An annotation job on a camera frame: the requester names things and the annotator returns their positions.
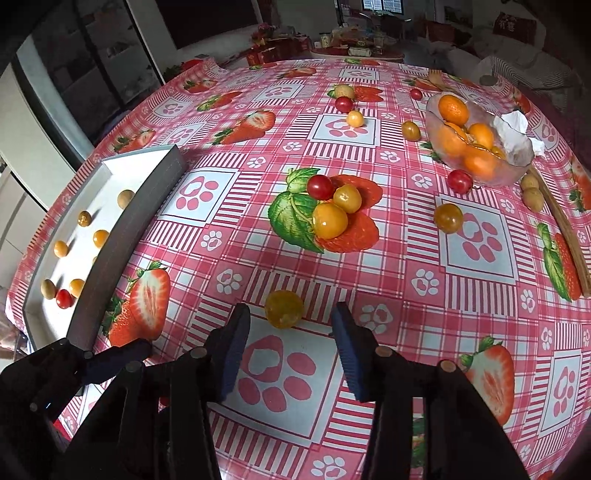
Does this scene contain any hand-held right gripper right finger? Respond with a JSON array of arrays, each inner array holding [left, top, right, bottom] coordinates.
[[330, 302, 529, 480]]

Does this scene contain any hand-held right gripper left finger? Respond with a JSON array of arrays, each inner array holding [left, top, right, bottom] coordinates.
[[65, 302, 252, 480]]

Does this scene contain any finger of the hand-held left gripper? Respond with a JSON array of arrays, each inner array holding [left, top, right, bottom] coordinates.
[[82, 340, 153, 387]]

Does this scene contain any white foam tray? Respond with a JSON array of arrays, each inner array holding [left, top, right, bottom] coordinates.
[[21, 144, 184, 398]]

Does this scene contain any pink checked strawberry tablecloth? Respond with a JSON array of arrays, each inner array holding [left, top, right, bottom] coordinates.
[[7, 58, 591, 480]]

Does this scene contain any orange tangerine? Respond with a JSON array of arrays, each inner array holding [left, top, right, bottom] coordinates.
[[436, 124, 474, 162], [438, 93, 470, 126], [462, 148, 502, 181], [467, 122, 496, 149]]

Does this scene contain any clear glass bowl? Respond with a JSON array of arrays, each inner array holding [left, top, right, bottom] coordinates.
[[425, 91, 536, 188]]

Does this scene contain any long wooden back scratcher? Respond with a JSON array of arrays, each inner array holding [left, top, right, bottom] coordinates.
[[428, 69, 591, 298]]

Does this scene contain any crumpled white tissue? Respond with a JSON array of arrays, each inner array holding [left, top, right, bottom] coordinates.
[[493, 111, 548, 160]]

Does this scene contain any red gift box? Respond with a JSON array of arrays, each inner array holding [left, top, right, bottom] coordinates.
[[247, 39, 311, 65]]

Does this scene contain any white low round table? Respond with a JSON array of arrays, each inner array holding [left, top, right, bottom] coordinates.
[[309, 46, 404, 63]]

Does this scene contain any dark glass door cabinet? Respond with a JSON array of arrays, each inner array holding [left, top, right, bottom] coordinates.
[[16, 0, 162, 144]]

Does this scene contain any white tv cabinet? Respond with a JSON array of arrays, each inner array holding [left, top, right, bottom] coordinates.
[[175, 25, 259, 63]]

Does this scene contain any white electric fan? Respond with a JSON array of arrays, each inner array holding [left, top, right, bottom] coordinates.
[[478, 55, 566, 90]]

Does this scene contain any pile of snacks and bottles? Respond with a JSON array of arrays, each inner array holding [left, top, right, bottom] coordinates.
[[318, 25, 398, 51]]

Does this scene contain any flower bouquet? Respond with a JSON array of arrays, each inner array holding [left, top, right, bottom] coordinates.
[[252, 25, 296, 47]]

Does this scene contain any black television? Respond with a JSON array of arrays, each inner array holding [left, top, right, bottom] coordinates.
[[154, 0, 259, 49]]

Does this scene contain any white sofa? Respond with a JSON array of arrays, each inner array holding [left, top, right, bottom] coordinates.
[[445, 18, 573, 88]]

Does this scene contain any barred window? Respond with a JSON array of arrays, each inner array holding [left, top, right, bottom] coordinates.
[[362, 0, 404, 14]]

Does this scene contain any red printed cushion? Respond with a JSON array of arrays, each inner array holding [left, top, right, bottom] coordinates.
[[493, 11, 539, 38]]

